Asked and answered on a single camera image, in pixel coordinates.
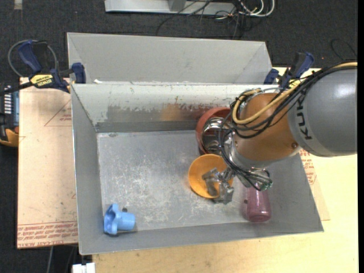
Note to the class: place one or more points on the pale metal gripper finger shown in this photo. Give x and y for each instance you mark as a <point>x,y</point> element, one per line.
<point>226,196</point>
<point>211,181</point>

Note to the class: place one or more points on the grey metal bin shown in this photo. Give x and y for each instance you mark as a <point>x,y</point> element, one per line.
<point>148,163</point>

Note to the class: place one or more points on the orange plastic bowl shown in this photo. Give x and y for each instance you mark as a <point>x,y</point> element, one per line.
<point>199,175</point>

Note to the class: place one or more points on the shiny metal cup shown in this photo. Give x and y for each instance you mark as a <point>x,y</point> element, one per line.
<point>211,132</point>

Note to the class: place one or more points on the brown cardboard board red print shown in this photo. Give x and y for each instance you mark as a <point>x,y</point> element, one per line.
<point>45,158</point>

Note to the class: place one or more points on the red-brown plastic bowl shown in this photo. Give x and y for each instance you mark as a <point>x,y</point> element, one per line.
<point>210,114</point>

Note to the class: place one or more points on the light blue plastic toy piece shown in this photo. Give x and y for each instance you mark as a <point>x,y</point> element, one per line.
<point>118,220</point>

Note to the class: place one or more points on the pink plastic cup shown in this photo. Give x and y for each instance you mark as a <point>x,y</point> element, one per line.
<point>257,206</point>

